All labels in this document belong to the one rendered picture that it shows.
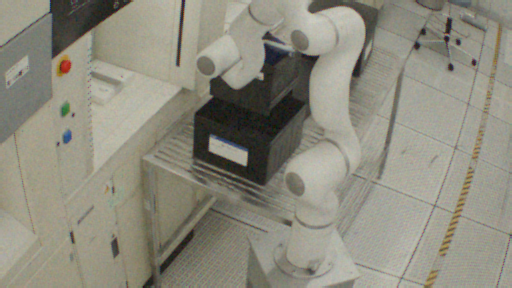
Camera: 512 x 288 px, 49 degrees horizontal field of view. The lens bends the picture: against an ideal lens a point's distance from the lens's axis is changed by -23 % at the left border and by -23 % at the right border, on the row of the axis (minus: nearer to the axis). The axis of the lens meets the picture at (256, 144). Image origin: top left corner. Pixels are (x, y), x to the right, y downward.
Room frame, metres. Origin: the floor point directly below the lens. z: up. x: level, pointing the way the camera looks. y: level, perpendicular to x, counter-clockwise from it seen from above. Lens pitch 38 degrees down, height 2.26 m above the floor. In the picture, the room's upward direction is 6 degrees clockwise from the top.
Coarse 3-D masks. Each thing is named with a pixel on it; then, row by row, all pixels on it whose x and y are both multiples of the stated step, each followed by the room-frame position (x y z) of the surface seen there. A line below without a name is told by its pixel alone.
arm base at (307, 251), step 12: (300, 228) 1.38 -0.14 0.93; (324, 228) 1.37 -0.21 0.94; (288, 240) 1.48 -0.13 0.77; (300, 240) 1.37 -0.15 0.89; (312, 240) 1.36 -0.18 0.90; (324, 240) 1.37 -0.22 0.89; (276, 252) 1.42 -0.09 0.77; (288, 252) 1.40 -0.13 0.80; (300, 252) 1.37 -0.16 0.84; (312, 252) 1.36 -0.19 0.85; (324, 252) 1.39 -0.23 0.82; (276, 264) 1.38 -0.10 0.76; (288, 264) 1.38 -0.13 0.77; (300, 264) 1.36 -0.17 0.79; (312, 264) 1.36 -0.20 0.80; (324, 264) 1.38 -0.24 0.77; (300, 276) 1.33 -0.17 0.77; (312, 276) 1.33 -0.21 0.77
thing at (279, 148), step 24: (288, 96) 2.00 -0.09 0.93; (216, 120) 1.98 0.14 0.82; (240, 120) 2.06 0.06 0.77; (264, 120) 2.04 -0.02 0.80; (288, 120) 2.00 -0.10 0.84; (216, 144) 1.80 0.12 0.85; (240, 144) 1.77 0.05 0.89; (264, 144) 1.74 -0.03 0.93; (288, 144) 1.87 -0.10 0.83; (240, 168) 1.77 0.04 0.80; (264, 168) 1.73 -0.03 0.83
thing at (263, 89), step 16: (288, 48) 1.87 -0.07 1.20; (288, 64) 1.88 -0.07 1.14; (224, 80) 1.85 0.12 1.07; (256, 80) 1.80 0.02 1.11; (272, 80) 1.78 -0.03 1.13; (288, 80) 1.89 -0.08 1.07; (224, 96) 1.84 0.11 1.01; (240, 96) 1.82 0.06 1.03; (256, 96) 1.80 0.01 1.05; (272, 96) 1.79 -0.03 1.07; (256, 112) 1.83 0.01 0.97
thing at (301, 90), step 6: (300, 60) 2.38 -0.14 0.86; (306, 60) 2.38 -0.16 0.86; (300, 66) 2.33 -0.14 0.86; (306, 66) 2.34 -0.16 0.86; (312, 66) 2.34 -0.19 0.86; (300, 72) 2.28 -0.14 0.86; (306, 72) 2.29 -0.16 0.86; (300, 78) 2.24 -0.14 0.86; (306, 78) 2.25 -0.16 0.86; (300, 84) 2.20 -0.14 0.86; (306, 84) 2.20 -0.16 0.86; (294, 90) 2.15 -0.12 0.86; (300, 90) 2.16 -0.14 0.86; (306, 90) 2.16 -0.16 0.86; (294, 96) 2.11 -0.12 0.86; (300, 96) 2.12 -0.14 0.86; (306, 96) 2.12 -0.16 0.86; (306, 102) 2.12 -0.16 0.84; (306, 108) 2.12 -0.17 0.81; (306, 114) 2.13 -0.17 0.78
